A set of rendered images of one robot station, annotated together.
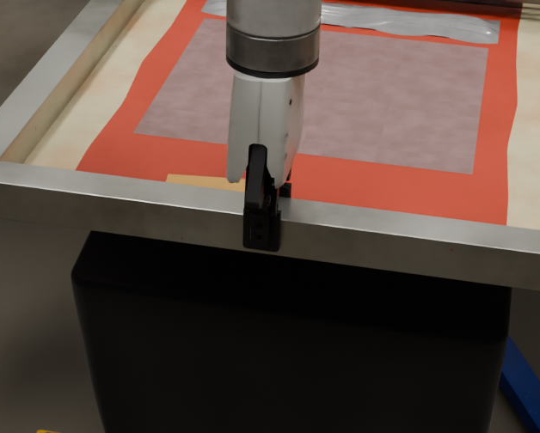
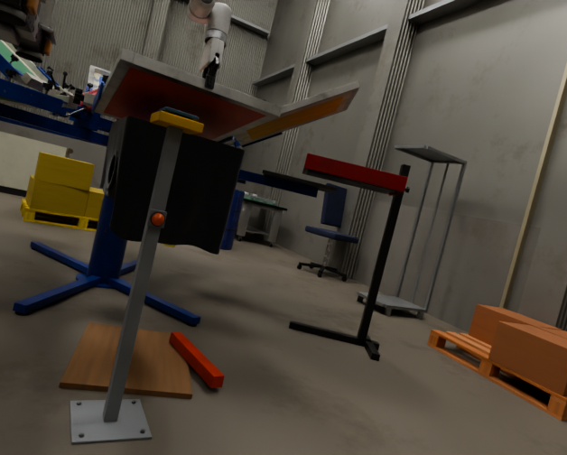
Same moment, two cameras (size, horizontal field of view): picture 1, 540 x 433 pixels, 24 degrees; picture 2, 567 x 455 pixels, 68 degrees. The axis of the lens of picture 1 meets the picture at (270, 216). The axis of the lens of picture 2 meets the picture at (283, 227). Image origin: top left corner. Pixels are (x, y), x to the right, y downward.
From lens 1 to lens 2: 1.36 m
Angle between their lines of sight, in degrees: 52
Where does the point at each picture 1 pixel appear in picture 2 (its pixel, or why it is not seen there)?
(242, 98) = (215, 41)
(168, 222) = (185, 76)
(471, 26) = not seen: hidden behind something
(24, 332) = not seen: outside the picture
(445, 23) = not seen: hidden behind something
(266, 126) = (219, 49)
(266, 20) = (221, 26)
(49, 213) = (153, 66)
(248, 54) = (216, 33)
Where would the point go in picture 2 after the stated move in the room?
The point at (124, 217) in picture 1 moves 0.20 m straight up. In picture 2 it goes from (173, 72) to (187, 12)
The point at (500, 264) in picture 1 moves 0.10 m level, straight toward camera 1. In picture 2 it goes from (260, 103) to (271, 100)
